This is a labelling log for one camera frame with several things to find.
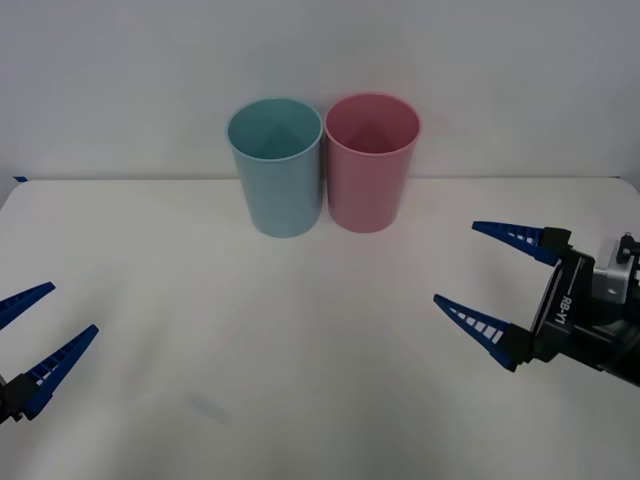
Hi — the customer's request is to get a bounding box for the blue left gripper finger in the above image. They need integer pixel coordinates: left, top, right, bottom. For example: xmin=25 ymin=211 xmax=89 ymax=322
xmin=4 ymin=324 xmax=100 ymax=422
xmin=0 ymin=281 xmax=57 ymax=332

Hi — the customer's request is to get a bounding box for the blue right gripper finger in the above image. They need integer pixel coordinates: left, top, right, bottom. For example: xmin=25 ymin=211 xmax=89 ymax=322
xmin=471 ymin=220 xmax=573 ymax=269
xmin=432 ymin=293 xmax=535 ymax=374

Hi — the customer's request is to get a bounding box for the pale blue plastic bin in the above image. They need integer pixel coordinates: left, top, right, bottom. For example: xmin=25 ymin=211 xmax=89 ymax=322
xmin=225 ymin=96 xmax=324 ymax=240

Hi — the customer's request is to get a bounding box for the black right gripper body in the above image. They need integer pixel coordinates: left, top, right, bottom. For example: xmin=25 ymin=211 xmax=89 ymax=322
xmin=528 ymin=247 xmax=612 ymax=372

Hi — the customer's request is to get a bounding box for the pink plastic bin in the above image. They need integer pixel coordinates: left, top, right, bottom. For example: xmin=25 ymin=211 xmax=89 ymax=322
xmin=323 ymin=91 xmax=422 ymax=235

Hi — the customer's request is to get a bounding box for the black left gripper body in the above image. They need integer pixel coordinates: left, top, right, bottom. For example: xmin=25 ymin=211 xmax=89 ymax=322
xmin=0 ymin=375 xmax=12 ymax=427

